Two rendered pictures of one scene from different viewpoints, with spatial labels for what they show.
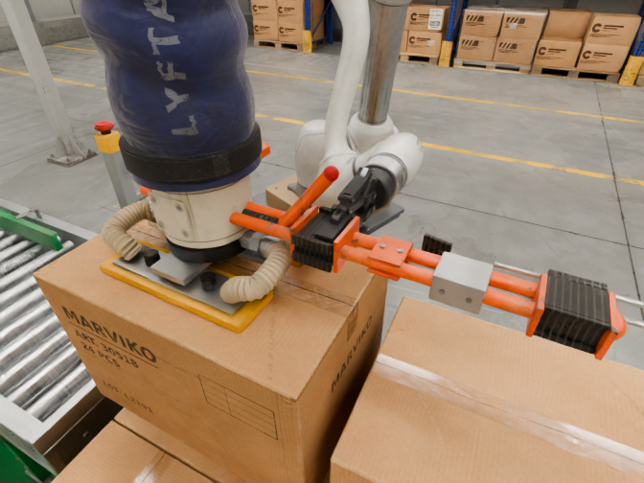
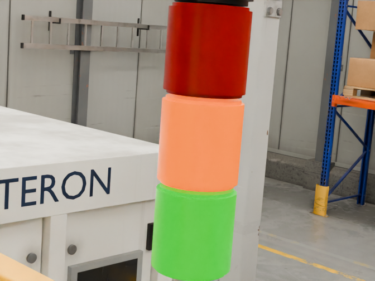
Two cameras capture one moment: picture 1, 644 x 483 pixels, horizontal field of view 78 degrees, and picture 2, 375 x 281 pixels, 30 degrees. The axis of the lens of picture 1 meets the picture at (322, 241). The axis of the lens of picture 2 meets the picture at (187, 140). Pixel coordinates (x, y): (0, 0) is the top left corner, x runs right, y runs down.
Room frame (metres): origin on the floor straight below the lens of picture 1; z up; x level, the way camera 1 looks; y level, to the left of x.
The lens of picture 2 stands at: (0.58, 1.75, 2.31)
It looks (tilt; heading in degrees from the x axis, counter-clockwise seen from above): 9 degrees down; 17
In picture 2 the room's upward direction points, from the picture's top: 4 degrees clockwise
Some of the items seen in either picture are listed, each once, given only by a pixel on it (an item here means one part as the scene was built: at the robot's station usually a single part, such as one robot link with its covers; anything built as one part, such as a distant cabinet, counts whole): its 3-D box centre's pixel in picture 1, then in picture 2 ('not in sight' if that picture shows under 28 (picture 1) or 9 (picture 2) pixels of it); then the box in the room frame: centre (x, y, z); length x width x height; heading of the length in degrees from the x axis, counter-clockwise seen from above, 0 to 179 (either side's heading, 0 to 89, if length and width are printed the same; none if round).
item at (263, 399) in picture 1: (232, 327); not in sight; (0.63, 0.21, 0.87); 0.60 x 0.40 x 0.40; 63
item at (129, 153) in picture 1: (195, 141); not in sight; (0.64, 0.21, 1.31); 0.23 x 0.23 x 0.04
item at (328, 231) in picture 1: (333, 226); not in sight; (0.52, -0.02, 1.22); 0.07 x 0.03 x 0.01; 153
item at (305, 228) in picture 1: (325, 238); not in sight; (0.52, -0.01, 1.20); 0.10 x 0.08 x 0.06; 152
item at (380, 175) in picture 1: (368, 195); not in sight; (0.66, -0.09, 1.20); 0.09 x 0.07 x 0.08; 153
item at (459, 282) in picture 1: (460, 282); not in sight; (0.42, -0.19, 1.19); 0.07 x 0.07 x 0.04; 62
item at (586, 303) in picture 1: (569, 314); not in sight; (0.35, -0.31, 1.20); 0.08 x 0.07 x 0.05; 62
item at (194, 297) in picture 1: (181, 274); not in sight; (0.55, 0.26, 1.09); 0.34 x 0.10 x 0.05; 62
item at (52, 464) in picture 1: (151, 367); not in sight; (0.80, 0.56, 0.48); 0.70 x 0.03 x 0.15; 153
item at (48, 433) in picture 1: (143, 346); not in sight; (0.80, 0.56, 0.58); 0.70 x 0.03 x 0.06; 153
